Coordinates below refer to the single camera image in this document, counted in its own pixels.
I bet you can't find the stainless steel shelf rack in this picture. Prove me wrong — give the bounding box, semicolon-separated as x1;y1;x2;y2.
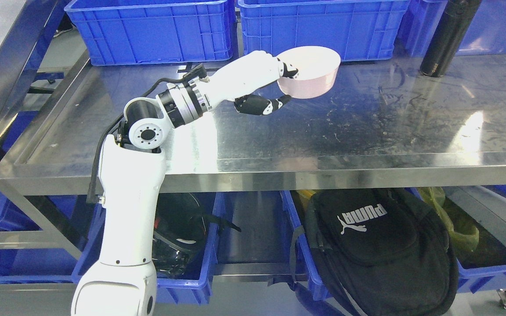
0;0;506;216

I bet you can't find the blue bin holding backpack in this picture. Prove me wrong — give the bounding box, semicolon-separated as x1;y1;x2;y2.
290;185;506;301

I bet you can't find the blue crate back right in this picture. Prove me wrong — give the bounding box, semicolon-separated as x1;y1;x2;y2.
397;0;506;57

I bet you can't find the blue crate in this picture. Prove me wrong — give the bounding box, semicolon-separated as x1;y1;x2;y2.
65;0;235;66
397;0;506;57
237;0;409;61

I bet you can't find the yellow plastic bag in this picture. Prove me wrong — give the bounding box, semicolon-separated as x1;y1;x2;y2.
416;187;480;256

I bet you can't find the black helmet with visor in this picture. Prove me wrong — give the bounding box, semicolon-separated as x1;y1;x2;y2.
152;193;241;278

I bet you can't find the blue crate back middle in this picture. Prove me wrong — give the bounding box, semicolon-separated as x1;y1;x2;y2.
237;0;409;61

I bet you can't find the blue bin lower left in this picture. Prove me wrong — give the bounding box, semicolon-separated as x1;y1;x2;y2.
0;206;104;284

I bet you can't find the blue crate back left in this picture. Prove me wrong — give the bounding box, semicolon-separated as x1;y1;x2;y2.
65;0;235;66

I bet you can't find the pink ikea bowl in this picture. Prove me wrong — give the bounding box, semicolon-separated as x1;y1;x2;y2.
277;46;341;99

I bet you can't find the blue bin holding helmet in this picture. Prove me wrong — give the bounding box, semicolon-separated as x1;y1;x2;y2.
71;192;226;305

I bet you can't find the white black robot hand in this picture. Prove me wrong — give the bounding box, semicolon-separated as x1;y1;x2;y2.
196;50;299;115

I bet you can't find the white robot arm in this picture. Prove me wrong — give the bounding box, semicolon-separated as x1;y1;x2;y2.
71;80;213;316

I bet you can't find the black puma backpack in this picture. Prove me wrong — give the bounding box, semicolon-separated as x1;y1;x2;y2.
293;188;459;316

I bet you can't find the black thermos bottle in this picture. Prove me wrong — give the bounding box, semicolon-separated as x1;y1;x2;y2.
419;0;482;78

